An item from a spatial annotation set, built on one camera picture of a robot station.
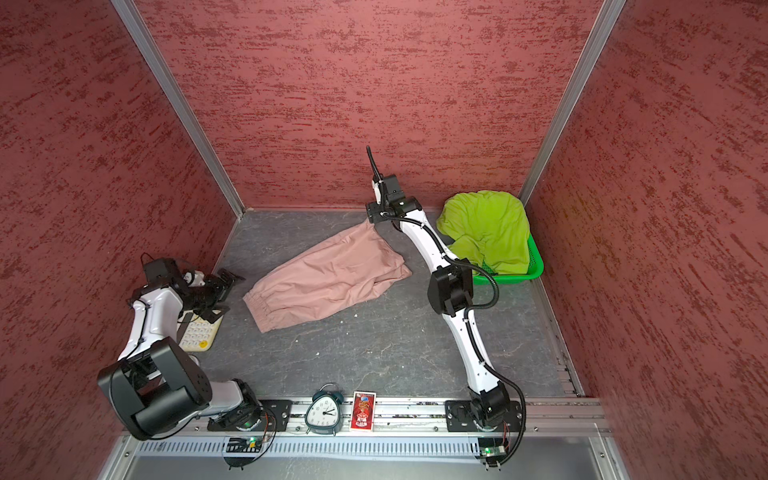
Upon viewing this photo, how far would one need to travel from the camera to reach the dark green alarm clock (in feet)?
2.33

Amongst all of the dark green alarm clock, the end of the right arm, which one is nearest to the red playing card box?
the dark green alarm clock

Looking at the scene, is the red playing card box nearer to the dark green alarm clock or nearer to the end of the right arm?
the dark green alarm clock

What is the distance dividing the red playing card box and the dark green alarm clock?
0.04 metres

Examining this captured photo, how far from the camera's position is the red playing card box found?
28.7 inches
